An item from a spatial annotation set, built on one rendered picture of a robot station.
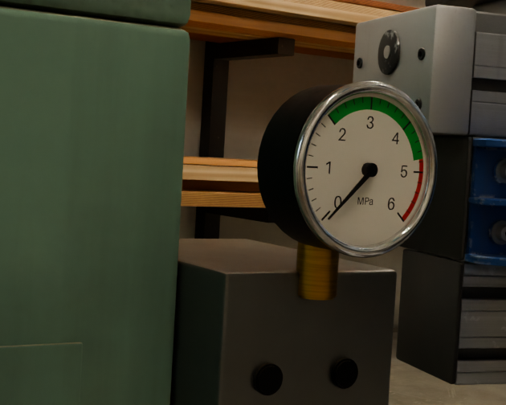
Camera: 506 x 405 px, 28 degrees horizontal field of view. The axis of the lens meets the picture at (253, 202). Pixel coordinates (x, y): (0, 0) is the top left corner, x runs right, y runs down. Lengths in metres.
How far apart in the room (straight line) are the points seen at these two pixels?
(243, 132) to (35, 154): 3.07
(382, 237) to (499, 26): 0.42
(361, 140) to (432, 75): 0.36
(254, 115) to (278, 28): 0.61
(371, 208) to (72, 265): 0.11
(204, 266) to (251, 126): 3.07
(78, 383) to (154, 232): 0.06
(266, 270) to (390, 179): 0.06
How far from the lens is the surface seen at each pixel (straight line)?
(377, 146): 0.36
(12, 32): 0.37
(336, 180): 0.35
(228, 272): 0.37
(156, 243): 0.39
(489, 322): 0.76
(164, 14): 0.39
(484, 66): 0.74
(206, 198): 2.78
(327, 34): 3.01
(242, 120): 3.43
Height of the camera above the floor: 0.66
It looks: 3 degrees down
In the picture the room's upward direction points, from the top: 3 degrees clockwise
